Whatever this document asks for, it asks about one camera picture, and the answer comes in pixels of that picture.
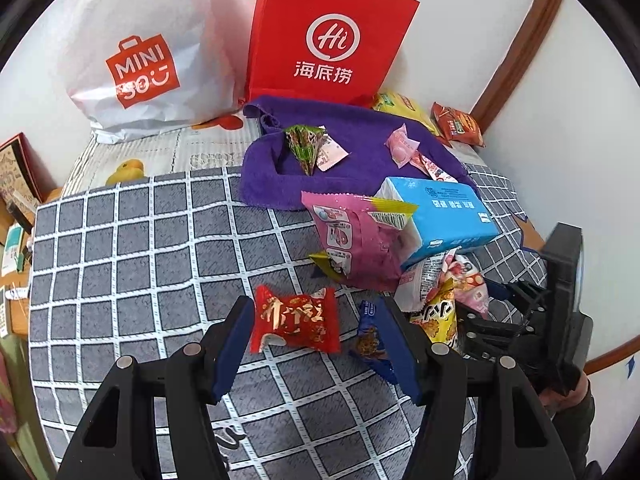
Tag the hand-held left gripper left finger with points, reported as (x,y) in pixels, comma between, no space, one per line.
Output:
(232,350)

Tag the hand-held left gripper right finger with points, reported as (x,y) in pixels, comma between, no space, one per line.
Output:
(400,355)

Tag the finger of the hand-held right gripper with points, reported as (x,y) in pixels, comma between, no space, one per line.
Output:
(525,297)
(495,337)

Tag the dark blue snack packet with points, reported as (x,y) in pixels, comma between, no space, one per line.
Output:
(370,340)

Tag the yellow black-print snack packet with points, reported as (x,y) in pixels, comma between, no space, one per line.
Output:
(437,317)

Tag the pink white cartoon packet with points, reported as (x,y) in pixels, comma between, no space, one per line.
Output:
(467,280)

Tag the red gold-print snack packet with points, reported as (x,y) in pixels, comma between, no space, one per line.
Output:
(295,320)

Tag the white red-print snack packet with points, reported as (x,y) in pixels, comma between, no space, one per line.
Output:
(420,280)

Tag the pink snack bag yellow ends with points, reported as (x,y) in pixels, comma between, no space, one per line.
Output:
(350,240)

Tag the white red strip packet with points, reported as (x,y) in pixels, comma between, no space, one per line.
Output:
(435,169)

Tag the pink round candy packet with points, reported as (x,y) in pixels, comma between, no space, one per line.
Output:
(402,147)

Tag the white pink-edged snack packet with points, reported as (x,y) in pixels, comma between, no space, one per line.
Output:
(332,156)

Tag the green triangular snack packet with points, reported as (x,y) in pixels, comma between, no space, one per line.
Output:
(302,147)

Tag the person's right forearm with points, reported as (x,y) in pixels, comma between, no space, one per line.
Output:
(580,442)

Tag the person's right hand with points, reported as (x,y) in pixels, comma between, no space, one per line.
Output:
(580,394)

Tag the blue tape piece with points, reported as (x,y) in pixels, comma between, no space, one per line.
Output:
(630,367)

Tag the blue tissue pack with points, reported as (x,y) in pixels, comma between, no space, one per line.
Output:
(450,210)

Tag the grey checkered tablecloth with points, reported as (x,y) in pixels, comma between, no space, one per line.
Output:
(150,260)

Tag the large orange snack bag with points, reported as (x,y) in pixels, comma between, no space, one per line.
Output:
(460,125)

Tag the white printed tablecloth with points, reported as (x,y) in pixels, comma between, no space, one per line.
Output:
(200,150)

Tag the large yellow snack bag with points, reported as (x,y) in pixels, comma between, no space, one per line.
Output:
(400,105)

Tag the purple towel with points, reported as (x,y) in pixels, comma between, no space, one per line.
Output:
(360,125)

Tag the white teal box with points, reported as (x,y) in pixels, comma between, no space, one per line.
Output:
(12,250)

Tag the patterned box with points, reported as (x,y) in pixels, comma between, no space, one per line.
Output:
(17,165)

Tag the red paper bag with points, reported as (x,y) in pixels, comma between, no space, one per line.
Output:
(300,10)

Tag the white plastic bag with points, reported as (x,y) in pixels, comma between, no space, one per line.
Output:
(150,10)

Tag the wooden door frame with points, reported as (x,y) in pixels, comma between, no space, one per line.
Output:
(520,50)

